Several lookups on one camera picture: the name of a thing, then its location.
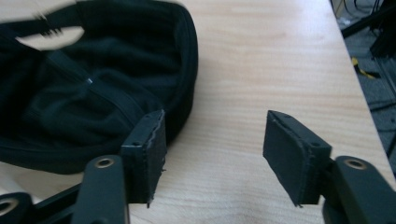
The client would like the yellow and black cable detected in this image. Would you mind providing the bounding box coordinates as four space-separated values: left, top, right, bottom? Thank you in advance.
351 56 382 80

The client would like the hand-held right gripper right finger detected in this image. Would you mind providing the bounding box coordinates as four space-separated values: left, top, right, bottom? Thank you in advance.
262 109 333 208

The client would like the black baseball cap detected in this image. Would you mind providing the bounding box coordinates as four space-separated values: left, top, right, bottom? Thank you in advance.
0 0 200 175

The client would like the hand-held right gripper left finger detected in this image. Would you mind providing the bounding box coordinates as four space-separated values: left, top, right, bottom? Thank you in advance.
120 108 168 209

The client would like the black metal stand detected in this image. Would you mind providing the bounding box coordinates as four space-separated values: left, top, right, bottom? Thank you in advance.
340 0 396 104

